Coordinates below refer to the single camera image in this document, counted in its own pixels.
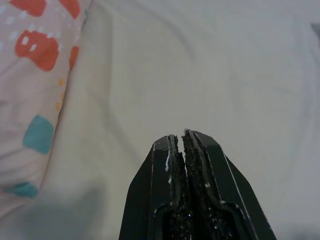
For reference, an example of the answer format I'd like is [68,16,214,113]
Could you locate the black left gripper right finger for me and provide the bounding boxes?
[181,128,277,240]

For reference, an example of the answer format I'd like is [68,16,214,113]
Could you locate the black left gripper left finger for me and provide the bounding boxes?
[118,134,188,240]

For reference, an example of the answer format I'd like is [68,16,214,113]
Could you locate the white pillow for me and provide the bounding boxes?
[34,0,320,240]

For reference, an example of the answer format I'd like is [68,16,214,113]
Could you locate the pink cloth with coloured patches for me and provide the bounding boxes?
[0,0,95,210]

